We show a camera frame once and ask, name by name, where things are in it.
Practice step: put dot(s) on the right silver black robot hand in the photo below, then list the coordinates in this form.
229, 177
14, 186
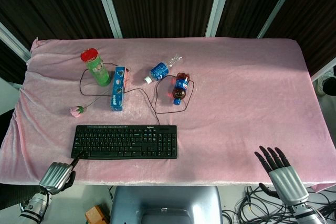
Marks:
285, 176

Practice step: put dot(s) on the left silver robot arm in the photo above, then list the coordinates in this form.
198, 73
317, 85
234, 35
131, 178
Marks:
34, 205

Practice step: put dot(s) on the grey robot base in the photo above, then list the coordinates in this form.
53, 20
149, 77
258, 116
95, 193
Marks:
165, 205

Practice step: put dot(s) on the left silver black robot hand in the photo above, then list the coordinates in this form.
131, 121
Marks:
53, 176

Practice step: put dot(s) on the clear bottle with blue label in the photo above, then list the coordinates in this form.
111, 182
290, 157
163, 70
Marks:
160, 70

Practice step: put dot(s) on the pink velvet tablecloth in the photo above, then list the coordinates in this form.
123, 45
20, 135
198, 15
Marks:
210, 108

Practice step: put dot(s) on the white sneaker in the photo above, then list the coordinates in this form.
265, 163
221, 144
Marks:
325, 83

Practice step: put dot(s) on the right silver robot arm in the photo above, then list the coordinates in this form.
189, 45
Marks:
307, 212

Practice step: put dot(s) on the pink artificial rose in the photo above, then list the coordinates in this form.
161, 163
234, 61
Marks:
78, 111

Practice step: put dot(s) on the orange box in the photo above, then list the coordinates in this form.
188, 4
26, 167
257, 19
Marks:
96, 214

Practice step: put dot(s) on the black computer keyboard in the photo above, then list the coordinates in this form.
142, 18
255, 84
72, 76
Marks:
125, 141

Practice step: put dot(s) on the green bottle with red cap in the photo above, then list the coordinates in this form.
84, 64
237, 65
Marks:
96, 68

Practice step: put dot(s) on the blue cookie box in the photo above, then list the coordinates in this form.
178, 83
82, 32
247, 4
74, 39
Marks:
118, 89

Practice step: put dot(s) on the cola bottle with blue cap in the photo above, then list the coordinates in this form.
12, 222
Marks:
180, 87

